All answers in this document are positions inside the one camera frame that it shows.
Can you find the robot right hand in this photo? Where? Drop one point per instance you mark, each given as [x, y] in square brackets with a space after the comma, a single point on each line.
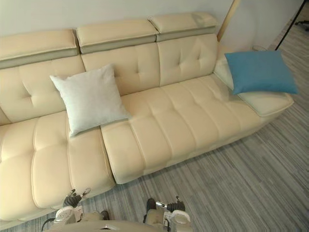
[172, 206]

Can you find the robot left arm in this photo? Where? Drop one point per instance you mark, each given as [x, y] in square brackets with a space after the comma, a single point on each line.
[65, 216]

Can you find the robot body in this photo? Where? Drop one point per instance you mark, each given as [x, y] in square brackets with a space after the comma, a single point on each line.
[120, 221]

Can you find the light wooden pole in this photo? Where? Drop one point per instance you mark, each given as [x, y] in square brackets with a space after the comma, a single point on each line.
[227, 20]

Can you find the cream leather sofa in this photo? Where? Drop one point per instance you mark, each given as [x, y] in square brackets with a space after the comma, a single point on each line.
[183, 116]

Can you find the blue square cushion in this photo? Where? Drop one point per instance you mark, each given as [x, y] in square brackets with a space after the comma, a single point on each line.
[260, 72]

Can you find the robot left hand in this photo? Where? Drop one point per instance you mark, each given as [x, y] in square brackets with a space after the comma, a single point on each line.
[72, 198]

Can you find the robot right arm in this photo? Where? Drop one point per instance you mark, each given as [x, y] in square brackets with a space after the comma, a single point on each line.
[179, 218]

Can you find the white square cushion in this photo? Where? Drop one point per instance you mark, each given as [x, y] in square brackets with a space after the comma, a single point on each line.
[90, 99]

